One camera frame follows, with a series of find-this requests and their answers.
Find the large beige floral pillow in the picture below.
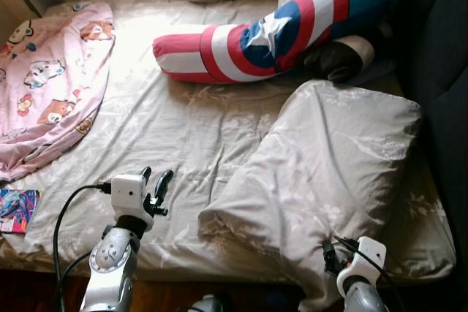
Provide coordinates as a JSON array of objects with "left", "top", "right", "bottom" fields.
[{"left": 199, "top": 80, "right": 423, "bottom": 311}]

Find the colourful comic book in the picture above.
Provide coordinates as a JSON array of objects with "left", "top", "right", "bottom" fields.
[{"left": 0, "top": 188, "right": 39, "bottom": 234}]

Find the white floral bed sheet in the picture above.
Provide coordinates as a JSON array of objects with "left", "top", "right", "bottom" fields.
[{"left": 0, "top": 0, "right": 458, "bottom": 284}]

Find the grey left robot leg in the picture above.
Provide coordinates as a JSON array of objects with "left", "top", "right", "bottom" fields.
[{"left": 186, "top": 294, "right": 227, "bottom": 312}]

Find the pink cartoon print blanket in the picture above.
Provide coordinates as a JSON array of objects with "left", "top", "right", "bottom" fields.
[{"left": 0, "top": 1, "right": 116, "bottom": 183}]

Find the black and beige plush toy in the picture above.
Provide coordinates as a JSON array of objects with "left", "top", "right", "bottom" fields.
[{"left": 301, "top": 34, "right": 375, "bottom": 84}]

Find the red white blue star bolster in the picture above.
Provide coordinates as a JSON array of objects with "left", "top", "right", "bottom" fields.
[{"left": 152, "top": 0, "right": 396, "bottom": 85}]

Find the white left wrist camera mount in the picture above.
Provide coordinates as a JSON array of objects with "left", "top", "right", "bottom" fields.
[{"left": 110, "top": 173, "right": 156, "bottom": 231}]

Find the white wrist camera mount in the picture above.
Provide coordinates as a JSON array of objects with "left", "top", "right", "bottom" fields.
[
  {"left": 336, "top": 237, "right": 387, "bottom": 294},
  {"left": 110, "top": 173, "right": 156, "bottom": 231}
]

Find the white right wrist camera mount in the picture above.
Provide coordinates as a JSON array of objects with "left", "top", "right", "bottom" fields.
[{"left": 336, "top": 237, "right": 387, "bottom": 294}]

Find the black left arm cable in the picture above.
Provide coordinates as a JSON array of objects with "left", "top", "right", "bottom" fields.
[{"left": 53, "top": 180, "right": 112, "bottom": 312}]

